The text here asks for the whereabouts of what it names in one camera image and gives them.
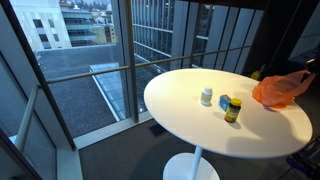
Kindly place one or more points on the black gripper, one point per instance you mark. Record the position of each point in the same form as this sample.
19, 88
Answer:
313, 66

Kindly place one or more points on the orange plastic bag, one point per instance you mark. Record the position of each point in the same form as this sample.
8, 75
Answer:
276, 91

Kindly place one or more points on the amber bottle yellow cap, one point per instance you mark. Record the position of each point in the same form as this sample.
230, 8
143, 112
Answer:
232, 111

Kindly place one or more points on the white pill bottle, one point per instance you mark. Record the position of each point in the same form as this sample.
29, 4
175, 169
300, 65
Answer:
206, 97

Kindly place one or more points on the small yellow-green object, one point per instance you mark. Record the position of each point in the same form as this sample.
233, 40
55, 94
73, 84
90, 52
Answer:
255, 74

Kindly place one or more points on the small blue box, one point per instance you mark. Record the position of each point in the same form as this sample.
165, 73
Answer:
224, 102

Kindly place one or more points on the dark blue floor equipment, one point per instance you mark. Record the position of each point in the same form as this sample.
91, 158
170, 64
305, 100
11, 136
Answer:
303, 163

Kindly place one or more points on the grey louvered building facade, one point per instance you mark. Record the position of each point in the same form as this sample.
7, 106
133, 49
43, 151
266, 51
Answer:
156, 30

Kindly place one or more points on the dark floor vent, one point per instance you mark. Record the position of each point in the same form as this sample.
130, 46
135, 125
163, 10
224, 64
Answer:
157, 130

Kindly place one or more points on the round white table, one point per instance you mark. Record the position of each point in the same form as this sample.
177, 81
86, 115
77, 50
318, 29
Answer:
131, 66

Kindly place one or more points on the metal handrail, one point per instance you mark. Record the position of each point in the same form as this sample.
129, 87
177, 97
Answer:
86, 74

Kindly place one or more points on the teal glass building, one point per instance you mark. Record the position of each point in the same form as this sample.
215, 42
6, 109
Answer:
80, 26

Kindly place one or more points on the white office building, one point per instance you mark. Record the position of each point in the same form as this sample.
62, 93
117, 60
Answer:
30, 20

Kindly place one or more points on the white table pedestal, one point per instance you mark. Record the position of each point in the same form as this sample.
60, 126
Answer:
176, 166

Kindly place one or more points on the pale slanted railing post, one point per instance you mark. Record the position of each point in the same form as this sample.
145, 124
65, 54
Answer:
26, 116

